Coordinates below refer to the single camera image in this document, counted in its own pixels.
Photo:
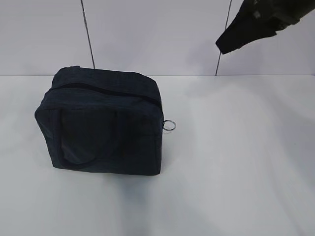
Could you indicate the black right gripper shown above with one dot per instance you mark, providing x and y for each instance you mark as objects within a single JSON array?
[{"x": 258, "y": 19}]

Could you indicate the dark blue insulated lunch bag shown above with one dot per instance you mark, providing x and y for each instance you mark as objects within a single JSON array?
[{"x": 103, "y": 121}]

